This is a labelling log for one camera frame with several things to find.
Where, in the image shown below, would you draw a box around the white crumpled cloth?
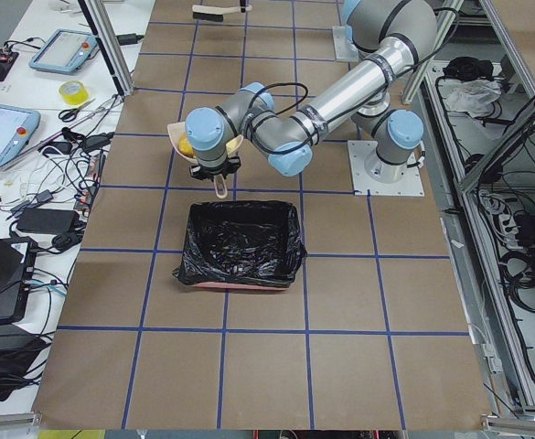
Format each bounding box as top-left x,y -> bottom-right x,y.
444,80 -> 501,117

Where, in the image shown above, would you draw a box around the beige plastic dustpan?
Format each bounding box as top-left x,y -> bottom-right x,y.
167,120 -> 244,199

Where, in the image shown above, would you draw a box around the blue teach pendant far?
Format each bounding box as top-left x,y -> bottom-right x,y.
28,29 -> 98,75

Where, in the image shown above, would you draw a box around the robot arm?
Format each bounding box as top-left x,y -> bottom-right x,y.
185,1 -> 437,180

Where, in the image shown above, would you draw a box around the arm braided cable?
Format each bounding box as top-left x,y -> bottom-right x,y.
246,81 -> 312,129

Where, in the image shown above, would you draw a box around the black power brick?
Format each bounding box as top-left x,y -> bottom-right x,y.
16,209 -> 80,234

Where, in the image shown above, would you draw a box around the aluminium frame rail right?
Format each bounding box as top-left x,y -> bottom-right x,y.
421,1 -> 535,428

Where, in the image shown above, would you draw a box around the bin with black bag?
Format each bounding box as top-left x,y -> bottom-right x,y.
173,200 -> 306,290

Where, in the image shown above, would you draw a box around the blue teach pendant near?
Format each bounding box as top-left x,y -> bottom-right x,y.
0,104 -> 41,166

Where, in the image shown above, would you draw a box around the yellow tape roll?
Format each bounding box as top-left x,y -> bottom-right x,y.
59,80 -> 89,105

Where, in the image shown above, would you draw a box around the tangled black cables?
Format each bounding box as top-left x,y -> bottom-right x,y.
0,127 -> 117,257

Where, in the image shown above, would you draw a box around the white brush black bristles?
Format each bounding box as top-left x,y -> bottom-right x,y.
192,5 -> 246,23

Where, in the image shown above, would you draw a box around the blue teach pendant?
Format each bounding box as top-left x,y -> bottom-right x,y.
28,29 -> 98,75
0,104 -> 41,166

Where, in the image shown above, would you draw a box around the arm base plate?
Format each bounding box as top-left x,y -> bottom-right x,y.
332,26 -> 361,63
347,140 -> 424,197

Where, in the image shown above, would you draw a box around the aluminium frame post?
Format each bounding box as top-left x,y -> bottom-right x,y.
79,0 -> 134,98

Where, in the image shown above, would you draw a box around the brown potato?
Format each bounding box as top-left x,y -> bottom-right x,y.
178,134 -> 195,158

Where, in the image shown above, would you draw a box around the black scissors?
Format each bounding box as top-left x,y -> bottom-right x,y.
58,99 -> 94,123

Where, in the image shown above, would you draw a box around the black laptop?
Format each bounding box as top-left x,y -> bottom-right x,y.
0,237 -> 37,325

